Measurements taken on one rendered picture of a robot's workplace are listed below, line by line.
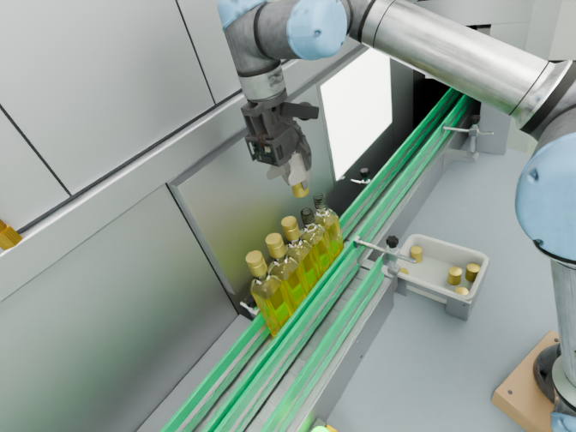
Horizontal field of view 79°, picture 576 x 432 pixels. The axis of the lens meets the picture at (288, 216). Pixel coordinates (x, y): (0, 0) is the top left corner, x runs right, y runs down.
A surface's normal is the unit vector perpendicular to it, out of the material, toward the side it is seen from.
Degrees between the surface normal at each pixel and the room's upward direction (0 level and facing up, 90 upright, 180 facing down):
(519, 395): 5
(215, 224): 90
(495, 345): 0
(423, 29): 48
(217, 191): 90
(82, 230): 90
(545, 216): 80
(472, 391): 0
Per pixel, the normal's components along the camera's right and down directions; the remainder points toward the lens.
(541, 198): -0.65, 0.47
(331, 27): 0.77, 0.26
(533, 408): -0.14, -0.76
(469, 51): -0.39, 0.07
